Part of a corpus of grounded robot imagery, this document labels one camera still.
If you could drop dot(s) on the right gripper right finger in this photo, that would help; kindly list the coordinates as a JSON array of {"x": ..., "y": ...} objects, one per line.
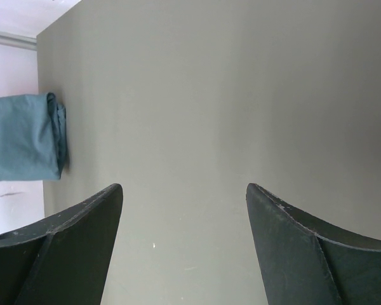
[{"x": 306, "y": 260}]

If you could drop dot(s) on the left corner aluminium post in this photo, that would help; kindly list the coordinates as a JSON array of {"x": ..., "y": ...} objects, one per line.
[{"x": 16, "y": 41}]

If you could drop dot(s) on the slate blue t shirt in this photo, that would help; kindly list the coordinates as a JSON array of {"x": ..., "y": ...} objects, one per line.
[{"x": 33, "y": 143}]

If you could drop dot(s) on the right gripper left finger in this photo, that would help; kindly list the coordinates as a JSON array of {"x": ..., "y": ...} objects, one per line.
[{"x": 63, "y": 258}]

